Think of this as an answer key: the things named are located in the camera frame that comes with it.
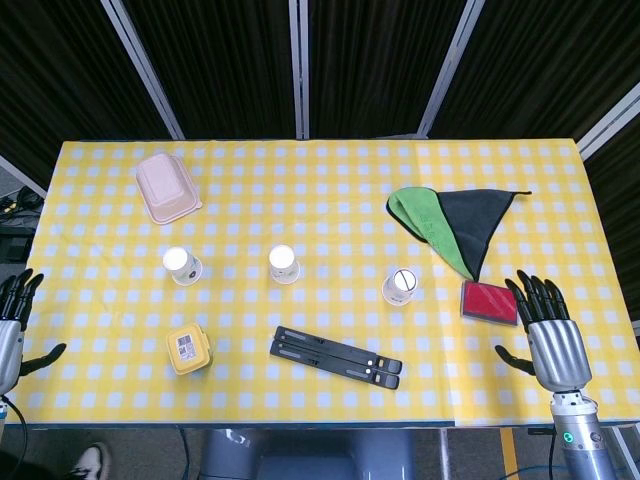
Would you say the white cup with black line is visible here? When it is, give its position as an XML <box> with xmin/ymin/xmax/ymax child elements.
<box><xmin>381</xmin><ymin>268</ymin><xmax>419</xmax><ymax>306</ymax></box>

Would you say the pink plastic lunch box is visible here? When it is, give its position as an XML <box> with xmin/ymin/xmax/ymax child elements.
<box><xmin>134</xmin><ymin>153</ymin><xmax>204</xmax><ymax>226</ymax></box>

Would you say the metal table leg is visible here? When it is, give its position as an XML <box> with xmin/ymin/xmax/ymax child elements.
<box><xmin>436</xmin><ymin>427</ymin><xmax>452</xmax><ymax>480</ymax></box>

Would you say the black folding laptop stand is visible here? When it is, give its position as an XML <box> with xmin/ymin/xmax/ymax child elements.
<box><xmin>268</xmin><ymin>325</ymin><xmax>404</xmax><ymax>391</ymax></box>

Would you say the grey screen frame post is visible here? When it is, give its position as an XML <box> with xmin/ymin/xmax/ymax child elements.
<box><xmin>576</xmin><ymin>83</ymin><xmax>640</xmax><ymax>160</ymax></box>
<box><xmin>0</xmin><ymin>153</ymin><xmax>49</xmax><ymax>200</ymax></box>
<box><xmin>287</xmin><ymin>0</ymin><xmax>312</xmax><ymax>141</ymax></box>
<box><xmin>99</xmin><ymin>0</ymin><xmax>187</xmax><ymax>141</ymax></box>
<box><xmin>416</xmin><ymin>0</ymin><xmax>489</xmax><ymax>139</ymax></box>

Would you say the blue floor cable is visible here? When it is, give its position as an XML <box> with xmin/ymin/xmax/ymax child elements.
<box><xmin>504</xmin><ymin>463</ymin><xmax>567</xmax><ymax>480</ymax></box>

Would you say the white leaf print paper cup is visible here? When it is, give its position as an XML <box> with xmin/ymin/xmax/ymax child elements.
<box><xmin>161</xmin><ymin>246</ymin><xmax>204</xmax><ymax>287</ymax></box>

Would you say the green container with yellow lid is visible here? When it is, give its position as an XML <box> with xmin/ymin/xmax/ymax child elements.
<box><xmin>165</xmin><ymin>322</ymin><xmax>215</xmax><ymax>377</ymax></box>

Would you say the yellow checked tablecloth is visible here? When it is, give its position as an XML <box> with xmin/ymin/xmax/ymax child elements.
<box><xmin>4</xmin><ymin>139</ymin><xmax>640</xmax><ymax>428</ymax></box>

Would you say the red ink pad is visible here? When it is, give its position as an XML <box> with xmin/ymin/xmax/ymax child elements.
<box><xmin>459</xmin><ymin>279</ymin><xmax>519</xmax><ymax>329</ymax></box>

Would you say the green and black cloth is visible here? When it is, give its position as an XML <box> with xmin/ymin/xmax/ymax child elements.
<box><xmin>385</xmin><ymin>185</ymin><xmax>533</xmax><ymax>282</ymax></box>

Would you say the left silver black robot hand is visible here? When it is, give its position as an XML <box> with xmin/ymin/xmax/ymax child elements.
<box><xmin>0</xmin><ymin>268</ymin><xmax>68</xmax><ymax>397</ymax></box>

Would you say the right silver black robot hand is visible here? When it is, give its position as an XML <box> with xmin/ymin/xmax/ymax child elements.
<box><xmin>494</xmin><ymin>269</ymin><xmax>594</xmax><ymax>392</ymax></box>

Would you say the white and black shoe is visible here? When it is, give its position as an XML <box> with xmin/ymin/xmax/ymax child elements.
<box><xmin>68</xmin><ymin>441</ymin><xmax>114</xmax><ymax>480</ymax></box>

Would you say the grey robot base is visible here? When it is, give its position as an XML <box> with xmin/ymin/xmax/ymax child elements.
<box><xmin>199</xmin><ymin>427</ymin><xmax>416</xmax><ymax>480</ymax></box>

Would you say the yellow black cable bundle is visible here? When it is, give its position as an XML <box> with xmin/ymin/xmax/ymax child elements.
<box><xmin>0</xmin><ymin>192</ymin><xmax>45</xmax><ymax>219</ymax></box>

